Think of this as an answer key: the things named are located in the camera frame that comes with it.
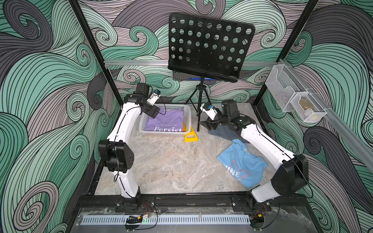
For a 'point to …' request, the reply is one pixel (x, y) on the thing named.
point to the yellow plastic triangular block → (192, 132)
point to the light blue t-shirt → (246, 167)
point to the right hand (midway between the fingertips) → (207, 115)
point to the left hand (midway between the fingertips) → (151, 106)
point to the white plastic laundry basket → (187, 111)
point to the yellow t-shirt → (184, 127)
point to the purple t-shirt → (168, 120)
